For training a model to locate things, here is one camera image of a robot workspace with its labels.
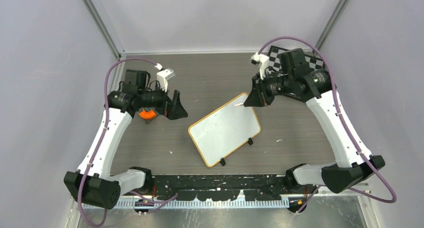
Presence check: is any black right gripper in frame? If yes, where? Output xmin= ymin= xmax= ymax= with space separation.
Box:
xmin=244 ymin=70 xmax=293 ymax=108

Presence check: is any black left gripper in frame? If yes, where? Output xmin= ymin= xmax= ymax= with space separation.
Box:
xmin=138 ymin=80 xmax=188 ymax=120

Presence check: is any white whiteboard orange frame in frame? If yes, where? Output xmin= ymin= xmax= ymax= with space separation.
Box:
xmin=188 ymin=92 xmax=262 ymax=168

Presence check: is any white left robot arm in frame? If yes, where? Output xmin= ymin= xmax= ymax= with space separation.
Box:
xmin=63 ymin=68 xmax=188 ymax=210

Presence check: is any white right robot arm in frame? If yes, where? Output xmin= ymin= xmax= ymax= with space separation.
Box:
xmin=243 ymin=48 xmax=386 ymax=194

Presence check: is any orange curved block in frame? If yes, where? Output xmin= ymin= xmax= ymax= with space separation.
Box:
xmin=138 ymin=109 xmax=158 ymax=121

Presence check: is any grey studded building plate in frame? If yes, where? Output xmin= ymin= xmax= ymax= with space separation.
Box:
xmin=144 ymin=117 xmax=156 ymax=124

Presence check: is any black white checkerboard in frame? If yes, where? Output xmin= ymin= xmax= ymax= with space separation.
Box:
xmin=264 ymin=45 xmax=327 ymax=100

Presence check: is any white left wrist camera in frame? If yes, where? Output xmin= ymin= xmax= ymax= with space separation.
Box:
xmin=154 ymin=63 xmax=176 ymax=92

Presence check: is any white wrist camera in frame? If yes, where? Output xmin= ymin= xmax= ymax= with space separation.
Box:
xmin=250 ymin=52 xmax=270 ymax=80
xmin=154 ymin=63 xmax=176 ymax=92

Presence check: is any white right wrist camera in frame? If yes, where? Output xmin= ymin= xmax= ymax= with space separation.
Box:
xmin=250 ymin=52 xmax=270 ymax=80

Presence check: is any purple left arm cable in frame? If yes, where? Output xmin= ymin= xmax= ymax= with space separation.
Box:
xmin=77 ymin=58 xmax=178 ymax=228

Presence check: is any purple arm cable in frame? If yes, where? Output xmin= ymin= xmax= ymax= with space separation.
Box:
xmin=77 ymin=58 xmax=178 ymax=228
xmin=257 ymin=36 xmax=398 ymax=215

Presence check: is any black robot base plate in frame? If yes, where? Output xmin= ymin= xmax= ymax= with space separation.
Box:
xmin=121 ymin=174 xmax=318 ymax=203

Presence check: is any aluminium rail frame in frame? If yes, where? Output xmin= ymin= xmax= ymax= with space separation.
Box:
xmin=70 ymin=173 xmax=373 ymax=210

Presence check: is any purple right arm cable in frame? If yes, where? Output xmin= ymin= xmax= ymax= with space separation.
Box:
xmin=257 ymin=36 xmax=398 ymax=215

